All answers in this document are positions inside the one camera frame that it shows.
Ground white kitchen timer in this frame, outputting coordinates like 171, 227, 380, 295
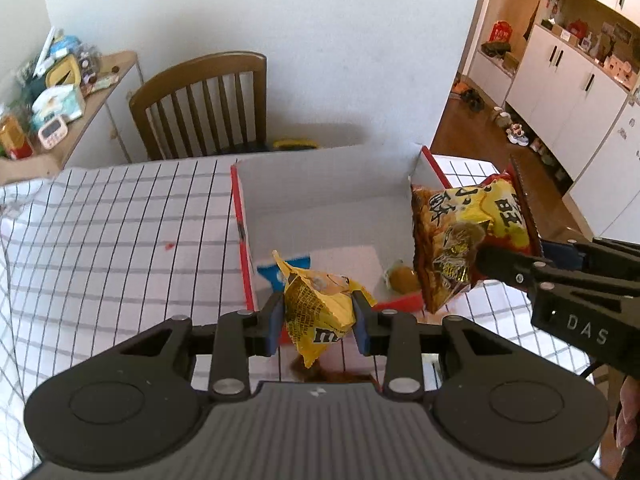
37, 114, 68, 150

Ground white teal tissue box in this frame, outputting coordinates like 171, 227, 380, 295
31, 85, 86, 131

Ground yellow candy bag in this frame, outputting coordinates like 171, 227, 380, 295
271, 250, 377, 368

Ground yellow plastic container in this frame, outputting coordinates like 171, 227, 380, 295
45, 56, 82, 88

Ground white tall cabinet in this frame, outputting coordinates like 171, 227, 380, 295
502, 22, 640, 221

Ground small yellow pastry packet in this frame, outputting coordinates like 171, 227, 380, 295
384, 259, 422, 293

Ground white sneakers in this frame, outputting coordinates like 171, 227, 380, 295
506, 122, 531, 147

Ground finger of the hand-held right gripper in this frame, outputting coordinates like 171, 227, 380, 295
474, 244, 556, 306
541, 236, 640, 281

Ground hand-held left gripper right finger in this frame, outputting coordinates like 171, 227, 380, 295
350, 291, 507, 401

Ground wooden side table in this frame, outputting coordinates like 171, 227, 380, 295
0, 50, 146, 186

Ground blue snack packet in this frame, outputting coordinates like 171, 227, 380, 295
256, 256, 312, 291

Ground orange and black shoes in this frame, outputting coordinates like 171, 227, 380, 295
452, 80, 485, 111

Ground white low cabinet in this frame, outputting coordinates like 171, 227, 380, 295
470, 50, 516, 106

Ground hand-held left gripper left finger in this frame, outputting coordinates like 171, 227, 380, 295
122, 292, 286, 402

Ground brown wooden chair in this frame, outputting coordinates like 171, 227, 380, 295
129, 51, 271, 162

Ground person's right hand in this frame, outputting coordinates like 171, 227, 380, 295
617, 375, 640, 441

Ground red and white cardboard box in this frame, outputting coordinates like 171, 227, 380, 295
230, 144, 453, 361

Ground red and yellow snack bag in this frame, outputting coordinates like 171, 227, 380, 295
410, 152, 543, 313

